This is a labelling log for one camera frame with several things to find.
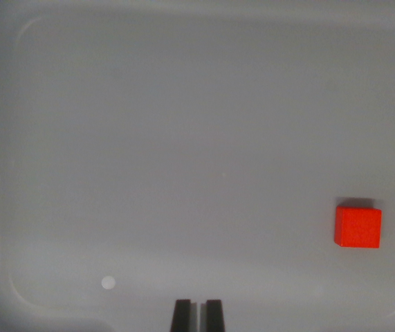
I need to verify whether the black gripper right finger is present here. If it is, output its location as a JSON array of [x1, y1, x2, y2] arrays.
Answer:
[[199, 299, 226, 332]]

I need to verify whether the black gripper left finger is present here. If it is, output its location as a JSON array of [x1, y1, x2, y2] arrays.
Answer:
[[170, 298, 198, 332]]

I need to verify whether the red cube block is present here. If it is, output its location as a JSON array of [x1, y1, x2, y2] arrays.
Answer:
[[333, 205, 383, 249]]

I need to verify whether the white plastic tray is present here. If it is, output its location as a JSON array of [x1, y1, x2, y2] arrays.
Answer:
[[0, 0, 395, 332]]

